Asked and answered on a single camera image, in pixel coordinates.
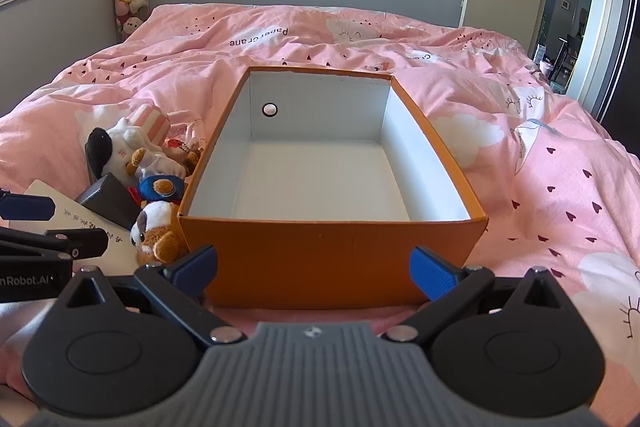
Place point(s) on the pink pouch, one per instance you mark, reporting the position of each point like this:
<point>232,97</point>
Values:
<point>150,119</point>

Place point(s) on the black white dog plush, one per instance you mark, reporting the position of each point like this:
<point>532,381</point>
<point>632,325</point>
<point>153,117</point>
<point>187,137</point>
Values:
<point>122,144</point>

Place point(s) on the orange cardboard box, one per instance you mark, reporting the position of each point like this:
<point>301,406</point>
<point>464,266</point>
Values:
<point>310,267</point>

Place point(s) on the dark bronze gift box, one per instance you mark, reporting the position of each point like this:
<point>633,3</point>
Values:
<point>107,202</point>

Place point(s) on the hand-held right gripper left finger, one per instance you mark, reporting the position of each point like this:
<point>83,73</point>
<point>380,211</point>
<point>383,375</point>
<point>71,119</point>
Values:
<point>197,264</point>

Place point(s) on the white duck plush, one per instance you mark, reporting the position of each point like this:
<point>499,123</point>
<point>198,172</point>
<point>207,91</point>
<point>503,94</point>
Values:
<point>155,167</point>

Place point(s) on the dark wardrobe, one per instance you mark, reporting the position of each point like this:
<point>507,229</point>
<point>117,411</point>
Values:
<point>625,32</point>

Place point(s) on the small brown plush charm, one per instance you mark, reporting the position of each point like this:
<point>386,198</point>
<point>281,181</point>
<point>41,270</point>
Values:
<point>187,157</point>

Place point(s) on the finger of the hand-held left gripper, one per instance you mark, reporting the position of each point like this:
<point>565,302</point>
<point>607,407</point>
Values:
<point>85,242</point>
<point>30,208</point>

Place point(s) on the brown white dog plush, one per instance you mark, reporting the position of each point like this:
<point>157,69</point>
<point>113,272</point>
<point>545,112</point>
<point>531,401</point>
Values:
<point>155,232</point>

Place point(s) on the pink printed duvet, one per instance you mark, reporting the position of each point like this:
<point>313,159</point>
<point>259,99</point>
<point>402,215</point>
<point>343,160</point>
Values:
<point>550,177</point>

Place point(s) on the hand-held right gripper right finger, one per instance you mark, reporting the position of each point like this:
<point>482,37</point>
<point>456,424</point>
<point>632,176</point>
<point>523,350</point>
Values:
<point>430,274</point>

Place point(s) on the white box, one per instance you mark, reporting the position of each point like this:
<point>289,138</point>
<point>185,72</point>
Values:
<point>120,252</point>

